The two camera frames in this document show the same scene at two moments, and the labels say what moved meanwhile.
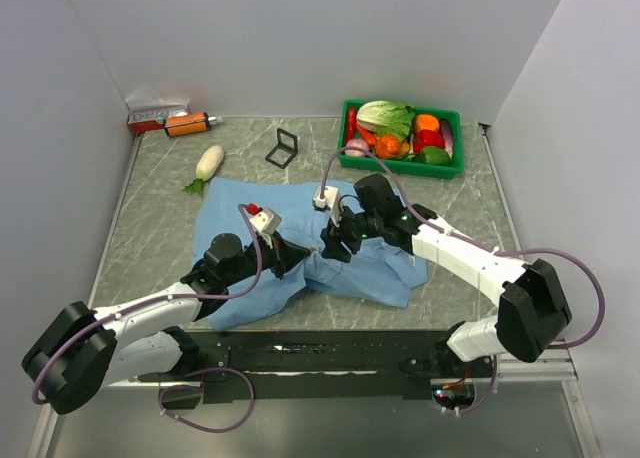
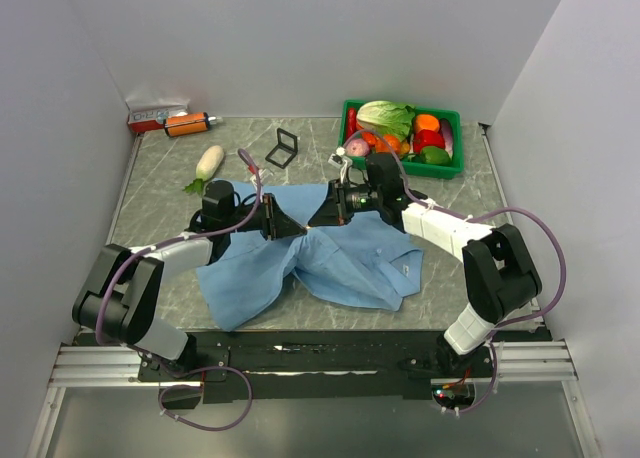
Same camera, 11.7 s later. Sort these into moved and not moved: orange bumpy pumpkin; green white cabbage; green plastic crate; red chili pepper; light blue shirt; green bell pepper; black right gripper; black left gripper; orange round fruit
Moved: light blue shirt; black right gripper; black left gripper
Not moved: orange bumpy pumpkin; green white cabbage; green plastic crate; red chili pepper; orange round fruit; green bell pepper
